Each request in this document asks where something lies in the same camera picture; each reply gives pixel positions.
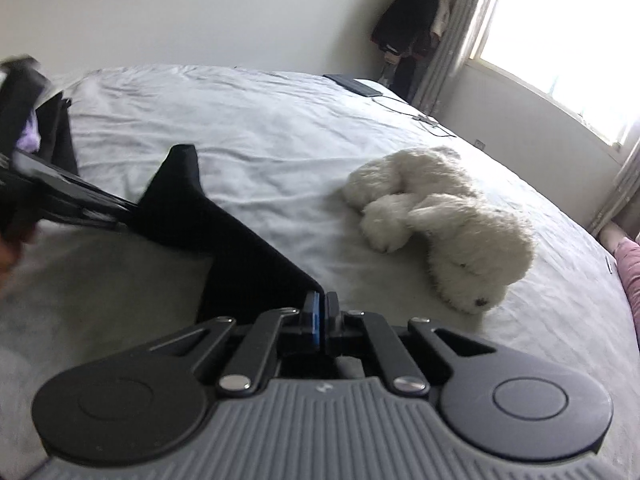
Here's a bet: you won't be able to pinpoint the thin dark cable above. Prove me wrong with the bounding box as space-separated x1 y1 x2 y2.
372 94 457 139

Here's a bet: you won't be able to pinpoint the black garment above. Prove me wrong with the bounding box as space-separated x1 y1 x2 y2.
35 94 327 336

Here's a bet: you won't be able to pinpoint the white plush toy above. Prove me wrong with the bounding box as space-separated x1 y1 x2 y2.
341 146 537 316

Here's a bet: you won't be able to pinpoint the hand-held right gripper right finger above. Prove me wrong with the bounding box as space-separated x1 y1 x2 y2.
324 292 496 395

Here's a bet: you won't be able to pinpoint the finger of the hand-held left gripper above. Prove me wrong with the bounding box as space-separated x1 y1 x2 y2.
35 204 127 232
15 152 139 214

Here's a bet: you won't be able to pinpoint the grey bed sheet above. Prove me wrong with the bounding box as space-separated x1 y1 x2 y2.
0 63 632 480

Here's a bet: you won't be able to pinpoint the beige hanging garment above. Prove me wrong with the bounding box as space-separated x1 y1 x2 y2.
429 0 454 38

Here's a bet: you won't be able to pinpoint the dark hanging clothes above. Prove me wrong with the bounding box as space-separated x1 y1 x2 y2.
371 0 442 103

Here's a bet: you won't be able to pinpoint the bright window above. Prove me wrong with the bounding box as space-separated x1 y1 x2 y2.
472 0 640 150

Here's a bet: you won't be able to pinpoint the grey patterned curtain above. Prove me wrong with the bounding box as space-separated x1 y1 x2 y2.
412 0 516 116
587 140 640 238

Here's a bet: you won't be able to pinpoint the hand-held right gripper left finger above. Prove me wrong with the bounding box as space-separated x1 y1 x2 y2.
145 292 323 393

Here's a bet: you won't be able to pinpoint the pink folded blanket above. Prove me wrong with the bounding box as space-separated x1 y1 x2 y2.
600 222 640 311

